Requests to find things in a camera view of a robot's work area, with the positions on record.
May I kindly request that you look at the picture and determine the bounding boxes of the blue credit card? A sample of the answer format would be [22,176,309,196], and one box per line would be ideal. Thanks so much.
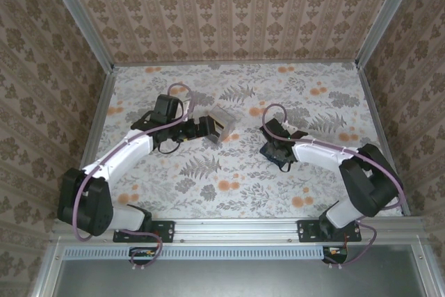
[259,146,290,168]

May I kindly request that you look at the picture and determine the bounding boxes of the clear acrylic card holder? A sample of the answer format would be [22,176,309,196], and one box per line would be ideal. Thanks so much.
[203,104,238,144]

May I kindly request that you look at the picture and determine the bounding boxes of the grey metal sheet panel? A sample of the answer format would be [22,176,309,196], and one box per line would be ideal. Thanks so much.
[33,243,444,297]

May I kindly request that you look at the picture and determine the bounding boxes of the thin black left gripper cable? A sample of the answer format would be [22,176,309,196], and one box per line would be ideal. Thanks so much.
[157,139,181,154]

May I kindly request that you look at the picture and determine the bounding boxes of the thin aluminium table edge rail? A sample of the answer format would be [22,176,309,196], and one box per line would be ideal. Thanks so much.
[113,61,359,69]

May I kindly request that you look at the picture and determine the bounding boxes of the aluminium table side rail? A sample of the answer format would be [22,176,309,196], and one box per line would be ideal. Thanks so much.
[357,63,412,217]
[65,67,118,220]

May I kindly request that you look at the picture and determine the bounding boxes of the aluminium mounting rail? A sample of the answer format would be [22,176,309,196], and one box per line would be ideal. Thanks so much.
[51,216,428,243]

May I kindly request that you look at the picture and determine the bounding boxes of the slotted grey cable duct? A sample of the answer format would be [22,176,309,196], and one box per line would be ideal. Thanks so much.
[64,246,326,261]

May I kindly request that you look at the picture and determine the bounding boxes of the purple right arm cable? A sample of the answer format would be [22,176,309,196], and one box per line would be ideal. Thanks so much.
[261,103,407,271]

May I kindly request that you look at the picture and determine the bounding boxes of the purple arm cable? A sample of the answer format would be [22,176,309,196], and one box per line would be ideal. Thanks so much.
[74,83,196,273]
[261,103,407,271]

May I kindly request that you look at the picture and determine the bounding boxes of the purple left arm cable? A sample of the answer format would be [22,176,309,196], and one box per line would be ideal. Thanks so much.
[74,83,196,273]

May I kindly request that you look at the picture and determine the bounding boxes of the aluminium frame post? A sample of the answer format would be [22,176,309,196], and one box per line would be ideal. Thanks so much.
[42,0,116,72]
[355,0,424,67]

